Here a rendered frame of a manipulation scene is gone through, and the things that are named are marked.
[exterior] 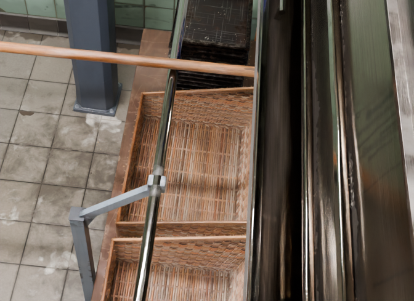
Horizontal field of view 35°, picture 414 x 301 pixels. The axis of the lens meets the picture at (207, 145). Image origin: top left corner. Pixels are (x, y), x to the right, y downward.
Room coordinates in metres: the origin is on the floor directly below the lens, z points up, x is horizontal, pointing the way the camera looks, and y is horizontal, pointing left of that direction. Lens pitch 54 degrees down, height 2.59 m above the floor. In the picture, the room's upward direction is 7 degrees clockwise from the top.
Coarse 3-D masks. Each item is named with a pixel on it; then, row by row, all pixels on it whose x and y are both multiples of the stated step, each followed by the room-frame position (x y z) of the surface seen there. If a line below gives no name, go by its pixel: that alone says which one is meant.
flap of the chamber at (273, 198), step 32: (288, 0) 1.35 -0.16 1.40; (256, 32) 1.23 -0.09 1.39; (288, 32) 1.23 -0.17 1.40; (256, 64) 1.10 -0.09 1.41; (288, 64) 1.12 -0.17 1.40; (288, 96) 1.02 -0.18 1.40; (288, 128) 0.93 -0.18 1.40; (288, 160) 0.84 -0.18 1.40; (288, 192) 0.75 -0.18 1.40; (288, 224) 0.68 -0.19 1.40; (288, 256) 0.60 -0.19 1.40; (288, 288) 0.54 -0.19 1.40
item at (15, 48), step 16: (0, 48) 1.23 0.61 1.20; (16, 48) 1.24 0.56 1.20; (32, 48) 1.24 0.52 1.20; (48, 48) 1.25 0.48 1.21; (64, 48) 1.26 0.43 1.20; (128, 64) 1.25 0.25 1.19; (144, 64) 1.25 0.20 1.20; (160, 64) 1.25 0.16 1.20; (176, 64) 1.25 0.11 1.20; (192, 64) 1.26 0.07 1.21; (208, 64) 1.27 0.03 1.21; (224, 64) 1.27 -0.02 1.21
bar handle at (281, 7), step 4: (280, 0) 1.28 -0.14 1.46; (284, 0) 1.28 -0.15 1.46; (280, 4) 1.26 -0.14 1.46; (284, 4) 1.26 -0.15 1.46; (280, 8) 1.25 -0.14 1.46; (284, 8) 1.25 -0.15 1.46; (276, 12) 1.27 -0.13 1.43; (280, 12) 1.24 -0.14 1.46; (284, 12) 1.24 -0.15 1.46; (276, 16) 1.27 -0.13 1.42; (280, 16) 1.27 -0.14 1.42
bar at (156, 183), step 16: (176, 16) 1.49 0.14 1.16; (176, 32) 1.41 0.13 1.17; (176, 48) 1.34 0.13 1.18; (176, 80) 1.23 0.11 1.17; (160, 128) 1.05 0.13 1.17; (160, 144) 1.00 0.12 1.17; (160, 160) 0.94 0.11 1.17; (160, 176) 0.90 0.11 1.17; (128, 192) 0.89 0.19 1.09; (144, 192) 0.88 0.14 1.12; (160, 192) 0.85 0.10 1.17; (80, 208) 0.90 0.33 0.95; (96, 208) 0.88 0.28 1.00; (112, 208) 0.87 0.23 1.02; (80, 224) 0.86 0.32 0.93; (144, 224) 0.76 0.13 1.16; (80, 240) 0.86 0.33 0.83; (144, 240) 0.71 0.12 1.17; (80, 256) 0.86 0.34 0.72; (144, 256) 0.67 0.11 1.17; (80, 272) 0.86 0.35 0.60; (144, 272) 0.63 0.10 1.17; (144, 288) 0.59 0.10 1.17
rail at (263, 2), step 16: (256, 96) 0.99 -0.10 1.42; (256, 112) 0.94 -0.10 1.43; (256, 128) 0.89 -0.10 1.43; (256, 144) 0.85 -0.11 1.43; (256, 160) 0.80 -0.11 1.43; (256, 176) 0.76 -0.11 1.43; (256, 192) 0.72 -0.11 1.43; (256, 208) 0.69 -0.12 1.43; (256, 224) 0.65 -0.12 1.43; (256, 240) 0.61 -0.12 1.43; (256, 256) 0.58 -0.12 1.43; (256, 272) 0.55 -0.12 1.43; (256, 288) 0.51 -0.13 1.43
